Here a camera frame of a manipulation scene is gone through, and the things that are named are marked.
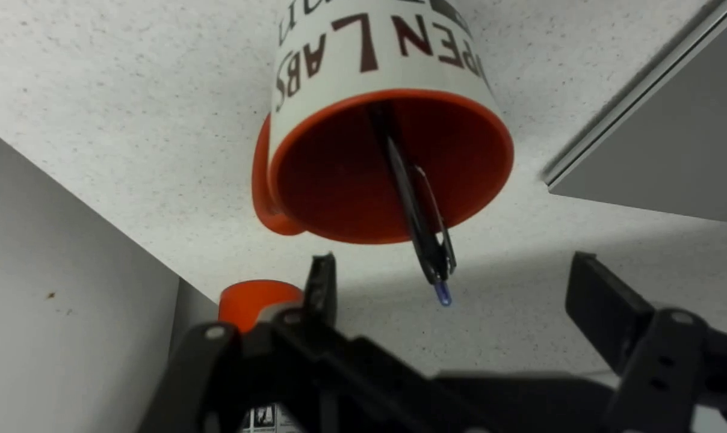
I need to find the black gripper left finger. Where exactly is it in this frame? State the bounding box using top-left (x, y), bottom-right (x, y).
top-left (135, 252), bottom-right (431, 433)

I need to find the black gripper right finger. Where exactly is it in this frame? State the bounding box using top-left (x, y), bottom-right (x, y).
top-left (564, 251), bottom-right (727, 433)

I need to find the black pen blue tip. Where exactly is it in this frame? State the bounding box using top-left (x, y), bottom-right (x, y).
top-left (367, 100), bottom-right (460, 311)

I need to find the white mug orange inside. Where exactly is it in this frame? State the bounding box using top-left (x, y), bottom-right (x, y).
top-left (250, 0), bottom-right (517, 247)

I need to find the orange rimmed cup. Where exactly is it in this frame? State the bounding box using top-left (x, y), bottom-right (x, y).
top-left (216, 277), bottom-right (306, 336)

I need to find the grey panel aluminium edge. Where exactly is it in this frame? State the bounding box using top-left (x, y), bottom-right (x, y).
top-left (541, 0), bottom-right (727, 228)

